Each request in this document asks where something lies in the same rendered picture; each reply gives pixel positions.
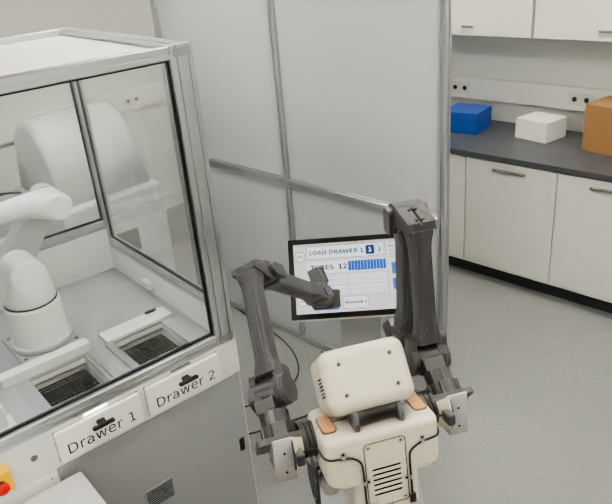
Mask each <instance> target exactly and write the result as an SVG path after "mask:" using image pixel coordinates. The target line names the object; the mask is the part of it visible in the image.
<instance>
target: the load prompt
mask: <svg viewBox="0 0 612 504"><path fill-rule="evenodd" d="M376 255H386V252H385V242H371V243H356V244H342V245H328V246H313V247H306V260H317V259H332V258H347V257H361V256H376Z"/></svg>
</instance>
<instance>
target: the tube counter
mask: <svg viewBox="0 0 612 504"><path fill-rule="evenodd" d="M337 268H338V272H346V271H361V270H376V269H387V264H386V257H384V258H370V259H355V260H340V261H337Z"/></svg>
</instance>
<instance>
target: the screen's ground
mask: <svg viewBox="0 0 612 504"><path fill-rule="evenodd" d="M371 242H385V252H386V255H376V256H361V257H347V258H332V259H317V260H306V263H295V262H294V272H295V276H296V277H298V278H301V279H304V280H307V281H308V277H307V276H308V273H307V271H309V270H311V269H313V268H315V267H319V266H323V268H324V271H325V273H326V275H333V274H347V273H362V272H377V271H387V275H388V286H389V292H377V293H362V294H347V295H340V301H341V307H340V309H338V310H322V311H314V309H313V308H312V306H309V307H299V308H297V299H296V309H297V315H302V314H317V313H333V312H348V311H363V310H379V309H394V308H396V289H394V288H393V278H395V277H396V274H392V266H391V262H395V240H394V238H392V239H377V240H363V241H349V242H334V243H320V244H306V245H293V254H294V252H303V251H305V252H306V247H313V246H328V245H342V244H356V243H371ZM384 257H386V264H387V269H376V270H361V271H346V272H338V268H337V261H340V260H355V259H370V258H384ZM356 295H368V297H369V307H368V308H353V309H344V306H343V296H356Z"/></svg>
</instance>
